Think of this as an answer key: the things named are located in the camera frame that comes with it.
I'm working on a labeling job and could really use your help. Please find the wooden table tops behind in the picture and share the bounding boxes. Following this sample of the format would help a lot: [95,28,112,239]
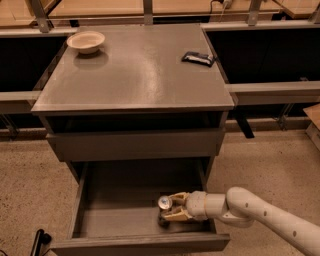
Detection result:
[0,0,319,27]

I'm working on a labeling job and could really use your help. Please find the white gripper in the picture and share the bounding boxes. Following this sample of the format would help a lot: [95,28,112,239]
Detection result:
[161,191,208,222]

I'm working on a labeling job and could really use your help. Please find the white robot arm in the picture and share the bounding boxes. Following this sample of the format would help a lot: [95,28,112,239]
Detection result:
[158,187,320,256]

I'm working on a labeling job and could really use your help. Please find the black object on floor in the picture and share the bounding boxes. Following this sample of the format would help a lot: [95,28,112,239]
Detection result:
[30,229,52,256]

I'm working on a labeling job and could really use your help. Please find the silver redbull can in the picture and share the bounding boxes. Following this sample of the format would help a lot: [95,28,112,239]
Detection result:
[158,195,173,227]

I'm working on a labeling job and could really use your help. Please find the grey top drawer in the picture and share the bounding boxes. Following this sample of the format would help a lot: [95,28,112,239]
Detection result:
[47,128,224,162]

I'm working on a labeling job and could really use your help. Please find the grey drawer cabinet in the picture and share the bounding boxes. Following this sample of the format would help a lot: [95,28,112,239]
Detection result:
[32,24,234,183]

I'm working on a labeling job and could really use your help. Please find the white paper bowl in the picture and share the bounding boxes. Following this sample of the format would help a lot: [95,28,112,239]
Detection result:
[67,31,105,54]

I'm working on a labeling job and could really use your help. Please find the open grey middle drawer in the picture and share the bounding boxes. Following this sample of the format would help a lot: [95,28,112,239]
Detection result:
[51,159,230,256]

